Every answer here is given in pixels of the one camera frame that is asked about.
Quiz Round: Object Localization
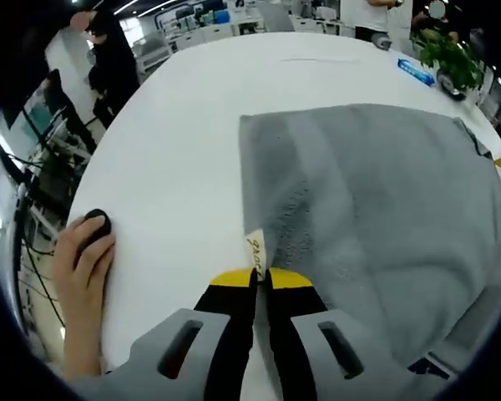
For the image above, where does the black computer mouse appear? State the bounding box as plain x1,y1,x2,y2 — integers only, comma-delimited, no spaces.
76,208,114,252

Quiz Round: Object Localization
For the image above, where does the grey tape roll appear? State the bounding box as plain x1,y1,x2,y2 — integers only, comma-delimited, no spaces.
371,33,394,52

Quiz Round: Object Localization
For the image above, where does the white office chair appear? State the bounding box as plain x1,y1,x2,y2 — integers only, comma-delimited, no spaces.
134,37,173,73

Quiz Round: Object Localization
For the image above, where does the grey office chair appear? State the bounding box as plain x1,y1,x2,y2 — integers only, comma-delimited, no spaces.
260,3,296,33

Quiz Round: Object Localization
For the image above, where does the grey towel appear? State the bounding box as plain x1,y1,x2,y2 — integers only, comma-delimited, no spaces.
238,103,501,377

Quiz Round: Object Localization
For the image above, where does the white plant pot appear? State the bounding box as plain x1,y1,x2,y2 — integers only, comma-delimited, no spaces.
436,69,468,102

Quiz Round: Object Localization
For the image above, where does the blue wipes packet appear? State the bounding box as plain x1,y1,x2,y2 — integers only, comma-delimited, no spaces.
396,57,438,89

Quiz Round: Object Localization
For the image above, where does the green leafy plant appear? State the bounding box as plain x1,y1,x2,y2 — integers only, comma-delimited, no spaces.
412,28,485,91

